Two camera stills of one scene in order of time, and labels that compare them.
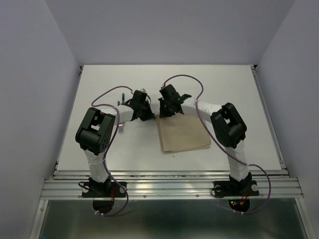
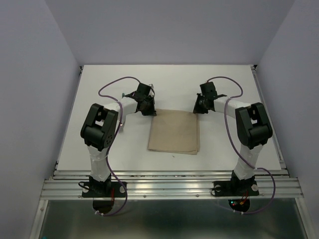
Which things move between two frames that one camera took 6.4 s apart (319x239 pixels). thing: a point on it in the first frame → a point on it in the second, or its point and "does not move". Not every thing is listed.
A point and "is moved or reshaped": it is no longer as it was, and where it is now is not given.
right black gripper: [162, 113] → [197, 108]
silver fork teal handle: [120, 127] does not move
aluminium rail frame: [173, 185] does not move
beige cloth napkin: [182, 132] is moved or reshaped
